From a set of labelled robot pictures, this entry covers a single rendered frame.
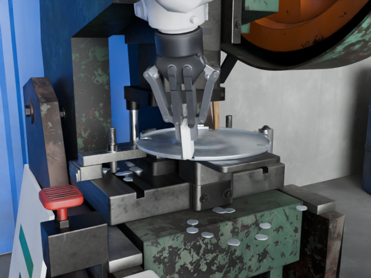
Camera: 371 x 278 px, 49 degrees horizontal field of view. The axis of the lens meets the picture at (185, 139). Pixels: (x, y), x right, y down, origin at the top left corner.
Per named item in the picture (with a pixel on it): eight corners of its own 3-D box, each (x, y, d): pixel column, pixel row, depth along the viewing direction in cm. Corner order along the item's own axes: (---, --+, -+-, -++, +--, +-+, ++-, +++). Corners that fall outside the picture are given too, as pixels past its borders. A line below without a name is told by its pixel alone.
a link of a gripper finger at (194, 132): (190, 111, 72) (206, 112, 71) (192, 136, 74) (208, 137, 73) (188, 116, 70) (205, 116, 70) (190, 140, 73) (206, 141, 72)
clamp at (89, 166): (149, 170, 94) (148, 126, 92) (77, 181, 86) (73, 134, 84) (138, 164, 99) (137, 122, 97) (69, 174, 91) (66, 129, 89)
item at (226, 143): (268, 165, 71) (268, 161, 71) (114, 155, 78) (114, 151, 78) (272, 132, 99) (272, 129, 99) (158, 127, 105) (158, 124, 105)
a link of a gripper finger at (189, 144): (187, 118, 73) (191, 118, 73) (190, 150, 77) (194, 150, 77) (184, 126, 71) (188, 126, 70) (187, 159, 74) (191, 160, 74)
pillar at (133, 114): (140, 149, 101) (138, 92, 98) (132, 150, 100) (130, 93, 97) (136, 147, 103) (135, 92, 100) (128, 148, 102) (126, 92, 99)
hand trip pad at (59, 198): (88, 240, 64) (85, 194, 63) (49, 250, 61) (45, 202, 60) (76, 224, 70) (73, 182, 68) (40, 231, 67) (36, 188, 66)
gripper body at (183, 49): (144, 35, 61) (152, 91, 66) (200, 33, 59) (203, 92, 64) (158, 21, 67) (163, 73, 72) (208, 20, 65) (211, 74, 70)
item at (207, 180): (279, 220, 80) (283, 154, 77) (221, 236, 73) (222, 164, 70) (210, 184, 101) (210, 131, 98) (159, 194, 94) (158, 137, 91)
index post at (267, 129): (273, 165, 98) (274, 126, 96) (263, 166, 97) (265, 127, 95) (265, 162, 100) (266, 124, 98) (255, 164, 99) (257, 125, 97)
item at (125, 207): (285, 187, 100) (286, 164, 99) (110, 226, 78) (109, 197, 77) (216, 159, 126) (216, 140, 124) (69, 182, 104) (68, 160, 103)
